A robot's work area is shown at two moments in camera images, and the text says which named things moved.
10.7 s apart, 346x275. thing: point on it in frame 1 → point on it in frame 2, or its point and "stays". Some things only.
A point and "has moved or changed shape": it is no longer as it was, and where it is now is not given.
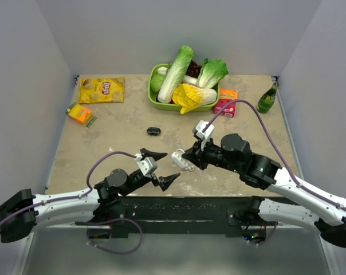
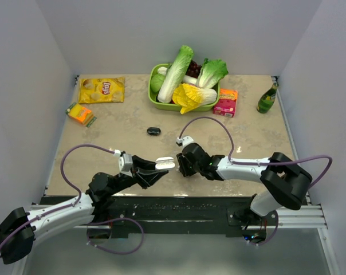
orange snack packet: x=81 y=113 stays
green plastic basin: x=153 y=70 stays
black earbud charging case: x=153 y=131 stays
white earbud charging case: x=178 y=160 has moved or changed shape
